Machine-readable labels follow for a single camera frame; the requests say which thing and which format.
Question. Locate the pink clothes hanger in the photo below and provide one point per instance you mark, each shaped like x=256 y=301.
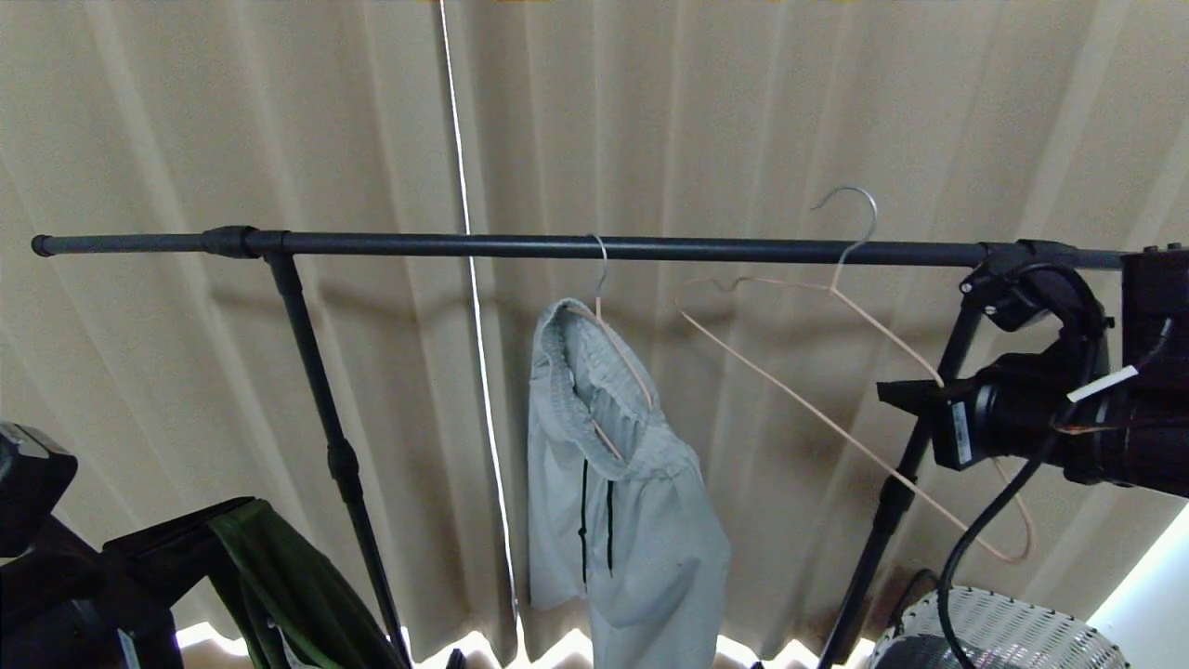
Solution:
x=875 y=221
x=602 y=269

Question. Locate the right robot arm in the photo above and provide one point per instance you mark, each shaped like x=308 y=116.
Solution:
x=1143 y=446

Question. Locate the pale grey shorts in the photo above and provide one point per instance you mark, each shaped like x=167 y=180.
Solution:
x=641 y=557

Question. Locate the black clothes rack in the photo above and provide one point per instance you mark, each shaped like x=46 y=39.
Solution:
x=418 y=245

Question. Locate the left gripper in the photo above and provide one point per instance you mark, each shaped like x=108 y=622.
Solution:
x=74 y=623

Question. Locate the window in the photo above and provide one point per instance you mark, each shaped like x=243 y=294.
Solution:
x=1152 y=613

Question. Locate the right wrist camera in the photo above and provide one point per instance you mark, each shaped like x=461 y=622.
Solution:
x=1008 y=293

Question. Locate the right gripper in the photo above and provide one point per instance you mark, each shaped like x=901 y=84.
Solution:
x=1012 y=418

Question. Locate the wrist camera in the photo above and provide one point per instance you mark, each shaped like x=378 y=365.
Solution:
x=1008 y=293
x=32 y=483

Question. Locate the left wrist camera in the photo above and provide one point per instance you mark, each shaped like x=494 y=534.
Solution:
x=32 y=483

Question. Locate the white laundry basket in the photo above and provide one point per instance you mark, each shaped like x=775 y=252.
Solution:
x=1022 y=623

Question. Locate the beige curtain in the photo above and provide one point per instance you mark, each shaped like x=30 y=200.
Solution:
x=139 y=121

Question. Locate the green long-sleeved shirt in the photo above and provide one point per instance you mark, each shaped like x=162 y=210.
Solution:
x=297 y=595

